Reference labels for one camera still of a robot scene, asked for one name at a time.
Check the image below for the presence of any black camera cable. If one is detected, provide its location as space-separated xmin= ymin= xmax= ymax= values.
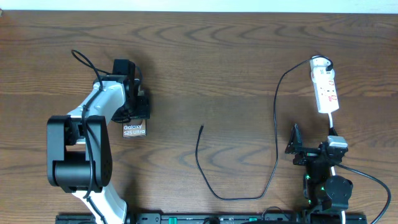
xmin=70 ymin=49 xmax=144 ymax=224
xmin=335 ymin=163 xmax=392 ymax=224

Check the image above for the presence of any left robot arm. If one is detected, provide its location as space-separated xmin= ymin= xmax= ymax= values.
xmin=47 ymin=73 xmax=149 ymax=223

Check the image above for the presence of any white power strip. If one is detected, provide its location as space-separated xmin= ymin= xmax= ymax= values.
xmin=311 ymin=66 xmax=339 ymax=114

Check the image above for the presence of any white USB charger plug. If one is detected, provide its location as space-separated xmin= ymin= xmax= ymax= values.
xmin=310 ymin=55 xmax=333 ymax=72

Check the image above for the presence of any black USB charging cable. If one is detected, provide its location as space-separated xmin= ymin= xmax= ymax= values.
xmin=195 ymin=56 xmax=334 ymax=201

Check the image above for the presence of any black left camera cable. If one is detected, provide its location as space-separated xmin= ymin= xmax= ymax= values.
xmin=70 ymin=49 xmax=144 ymax=224

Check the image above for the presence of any black right camera cable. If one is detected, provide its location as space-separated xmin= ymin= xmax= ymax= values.
xmin=335 ymin=163 xmax=392 ymax=224

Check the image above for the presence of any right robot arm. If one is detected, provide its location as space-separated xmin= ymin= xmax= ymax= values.
xmin=285 ymin=125 xmax=353 ymax=223

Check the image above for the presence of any white power strip cord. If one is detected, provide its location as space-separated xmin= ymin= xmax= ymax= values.
xmin=327 ymin=112 xmax=346 ymax=224

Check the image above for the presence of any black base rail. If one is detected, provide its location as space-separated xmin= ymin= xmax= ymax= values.
xmin=54 ymin=211 xmax=368 ymax=224

